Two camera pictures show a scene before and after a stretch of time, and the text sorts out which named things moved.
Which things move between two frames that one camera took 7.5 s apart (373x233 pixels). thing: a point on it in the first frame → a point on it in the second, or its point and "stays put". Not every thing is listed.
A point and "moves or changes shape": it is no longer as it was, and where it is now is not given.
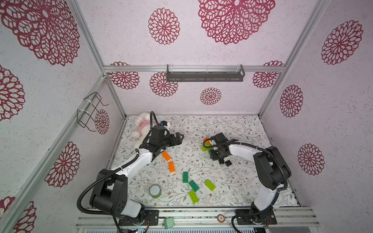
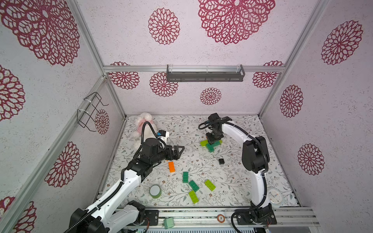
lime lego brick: x=210 y=185 stays put
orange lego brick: x=171 y=167 stays put
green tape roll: x=155 y=191 stays put
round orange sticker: x=221 y=218 stays put
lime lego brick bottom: x=194 y=197 stays put
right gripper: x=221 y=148 → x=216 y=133
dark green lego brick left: x=185 y=177 stays put
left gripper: x=178 y=140 → x=176 y=155
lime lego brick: x=204 y=149 moves or changes shape
